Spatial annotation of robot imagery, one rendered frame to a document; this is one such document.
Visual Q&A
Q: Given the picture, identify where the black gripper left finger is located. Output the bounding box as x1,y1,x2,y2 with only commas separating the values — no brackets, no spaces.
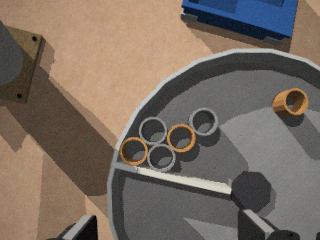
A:
46,215,98,240

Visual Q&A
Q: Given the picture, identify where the grey metal ring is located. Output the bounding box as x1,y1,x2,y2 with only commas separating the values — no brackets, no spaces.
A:
147,143,175,172
187,108,218,136
139,117,167,145

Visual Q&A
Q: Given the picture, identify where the bronze bushing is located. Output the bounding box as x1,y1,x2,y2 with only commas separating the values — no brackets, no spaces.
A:
120,137,149,165
167,124,195,152
272,88,308,117

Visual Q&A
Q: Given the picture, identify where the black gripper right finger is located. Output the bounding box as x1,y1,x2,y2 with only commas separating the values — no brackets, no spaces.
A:
238,210,300,240

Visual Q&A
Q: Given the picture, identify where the blue crate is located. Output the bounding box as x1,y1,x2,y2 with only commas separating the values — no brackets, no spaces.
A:
180,0,297,46

